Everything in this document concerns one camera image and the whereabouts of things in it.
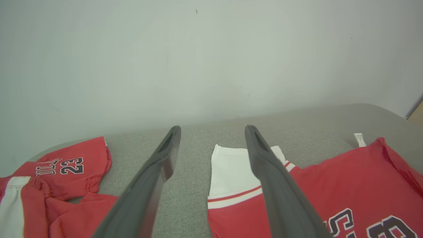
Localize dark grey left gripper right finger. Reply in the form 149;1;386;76
245;125;334;238

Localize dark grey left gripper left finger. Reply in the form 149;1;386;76
91;126;181;238

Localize red shirt with white sleeves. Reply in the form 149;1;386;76
208;133;423;238

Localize red shorts with white stripe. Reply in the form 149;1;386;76
0;137;119;238

